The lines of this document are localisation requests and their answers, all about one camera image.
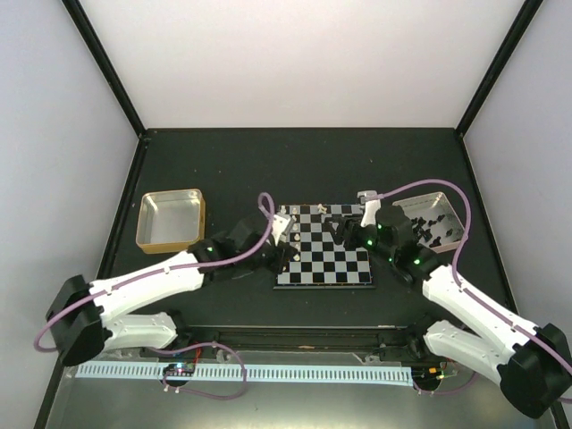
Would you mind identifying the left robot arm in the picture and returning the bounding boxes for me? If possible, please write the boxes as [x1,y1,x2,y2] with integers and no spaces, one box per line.
[46,214,296,366]

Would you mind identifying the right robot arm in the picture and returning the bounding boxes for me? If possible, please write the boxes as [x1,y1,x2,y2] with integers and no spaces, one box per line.
[324,206,571,418]

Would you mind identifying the black chess pieces in tray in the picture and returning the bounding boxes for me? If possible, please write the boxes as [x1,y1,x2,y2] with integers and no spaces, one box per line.
[411,214,454,248]

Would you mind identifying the black and white chessboard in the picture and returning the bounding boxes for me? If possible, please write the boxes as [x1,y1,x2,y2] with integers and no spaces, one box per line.
[274,204,374,290]

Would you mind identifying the pink metal tray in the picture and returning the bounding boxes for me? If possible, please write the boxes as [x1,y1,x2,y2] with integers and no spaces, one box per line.
[392,192,465,253]

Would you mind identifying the gold metal tray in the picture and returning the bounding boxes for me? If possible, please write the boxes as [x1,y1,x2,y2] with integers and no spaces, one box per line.
[135,189,206,255]

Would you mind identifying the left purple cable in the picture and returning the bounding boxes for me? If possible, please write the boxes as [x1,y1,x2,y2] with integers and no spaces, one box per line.
[33,191,276,354]

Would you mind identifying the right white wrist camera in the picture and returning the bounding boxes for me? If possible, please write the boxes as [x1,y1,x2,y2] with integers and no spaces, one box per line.
[357,190,382,228]

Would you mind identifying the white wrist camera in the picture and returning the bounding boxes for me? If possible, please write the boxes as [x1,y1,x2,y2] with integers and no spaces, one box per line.
[271,213,294,246]
[357,190,382,228]

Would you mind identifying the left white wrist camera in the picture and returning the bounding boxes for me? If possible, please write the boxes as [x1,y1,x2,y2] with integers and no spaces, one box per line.
[271,213,294,246]

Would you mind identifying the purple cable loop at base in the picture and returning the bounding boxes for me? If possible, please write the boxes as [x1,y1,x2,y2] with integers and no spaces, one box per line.
[160,341,249,399]

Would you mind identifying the black aluminium frame rail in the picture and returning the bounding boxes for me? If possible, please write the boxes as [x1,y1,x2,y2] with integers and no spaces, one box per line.
[167,326,436,361]

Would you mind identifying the light blue cable duct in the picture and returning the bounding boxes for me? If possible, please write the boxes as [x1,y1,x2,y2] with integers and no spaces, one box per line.
[75,361,413,387]

